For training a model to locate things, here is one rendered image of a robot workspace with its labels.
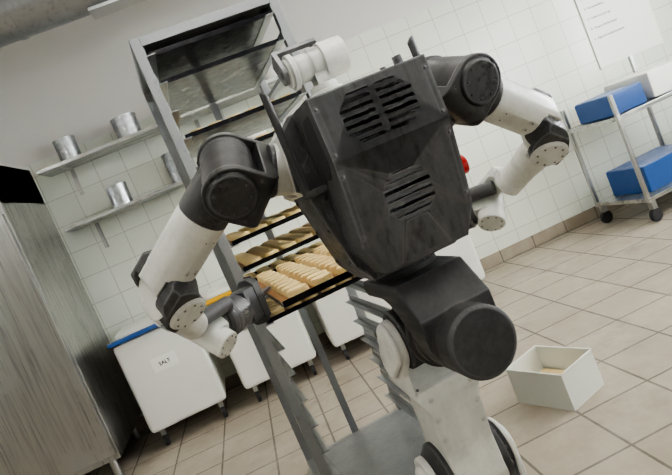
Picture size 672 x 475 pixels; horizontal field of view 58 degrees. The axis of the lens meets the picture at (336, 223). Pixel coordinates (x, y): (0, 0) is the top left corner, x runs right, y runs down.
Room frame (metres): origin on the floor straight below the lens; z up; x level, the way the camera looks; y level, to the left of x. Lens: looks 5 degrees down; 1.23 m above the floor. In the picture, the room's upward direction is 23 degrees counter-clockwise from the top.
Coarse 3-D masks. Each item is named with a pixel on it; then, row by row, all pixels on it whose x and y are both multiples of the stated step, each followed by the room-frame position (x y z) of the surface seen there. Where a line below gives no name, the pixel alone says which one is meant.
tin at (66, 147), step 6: (60, 138) 4.21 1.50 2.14; (66, 138) 4.23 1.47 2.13; (72, 138) 4.27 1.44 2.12; (54, 144) 4.24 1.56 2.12; (60, 144) 4.22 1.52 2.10; (66, 144) 4.22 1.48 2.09; (72, 144) 4.25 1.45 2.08; (60, 150) 4.22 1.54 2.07; (66, 150) 4.22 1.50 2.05; (72, 150) 4.23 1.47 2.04; (78, 150) 4.27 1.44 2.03; (60, 156) 4.23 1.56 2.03; (66, 156) 4.22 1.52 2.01; (72, 156) 4.22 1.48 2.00
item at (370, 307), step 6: (348, 294) 2.58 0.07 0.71; (348, 300) 2.59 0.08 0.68; (354, 300) 2.52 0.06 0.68; (360, 300) 2.41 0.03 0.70; (366, 300) 2.33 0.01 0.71; (354, 306) 2.44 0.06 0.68; (360, 306) 2.39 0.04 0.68; (366, 306) 2.35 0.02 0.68; (372, 306) 2.27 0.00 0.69; (378, 306) 2.19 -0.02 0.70; (372, 312) 2.22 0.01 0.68; (378, 312) 2.19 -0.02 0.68; (384, 312) 2.14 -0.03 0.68
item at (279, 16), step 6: (270, 0) 1.97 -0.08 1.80; (276, 0) 1.98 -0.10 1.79; (276, 6) 1.98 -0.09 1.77; (276, 12) 1.97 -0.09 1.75; (282, 12) 1.98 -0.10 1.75; (276, 18) 1.97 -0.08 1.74; (282, 18) 1.98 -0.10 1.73; (282, 24) 1.97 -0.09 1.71; (288, 24) 1.98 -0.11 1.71; (282, 30) 1.97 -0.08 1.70; (288, 30) 1.98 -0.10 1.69; (288, 36) 1.98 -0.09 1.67; (288, 42) 1.97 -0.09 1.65; (294, 42) 1.98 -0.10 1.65; (294, 54) 1.97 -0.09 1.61; (306, 84) 1.97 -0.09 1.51; (312, 84) 1.98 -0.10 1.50
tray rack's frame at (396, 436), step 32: (256, 0) 1.96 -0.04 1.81; (160, 32) 1.89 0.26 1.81; (192, 32) 2.04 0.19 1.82; (160, 128) 2.46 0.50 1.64; (320, 352) 2.53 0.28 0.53; (288, 416) 2.46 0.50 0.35; (352, 416) 2.54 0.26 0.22; (384, 416) 2.56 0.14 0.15; (352, 448) 2.39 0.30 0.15; (384, 448) 2.28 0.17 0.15; (416, 448) 2.18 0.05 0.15
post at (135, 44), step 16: (144, 64) 1.87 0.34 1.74; (160, 96) 1.87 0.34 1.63; (160, 112) 1.87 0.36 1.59; (176, 128) 1.87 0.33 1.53; (176, 144) 1.87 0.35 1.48; (192, 176) 1.87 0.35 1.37; (224, 240) 1.87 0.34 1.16; (224, 256) 1.87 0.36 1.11; (240, 272) 1.87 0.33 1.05; (272, 352) 1.87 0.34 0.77; (288, 384) 1.87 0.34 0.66; (288, 400) 1.87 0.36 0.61; (304, 416) 1.87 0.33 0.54; (304, 432) 1.87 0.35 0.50; (320, 464) 1.87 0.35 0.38
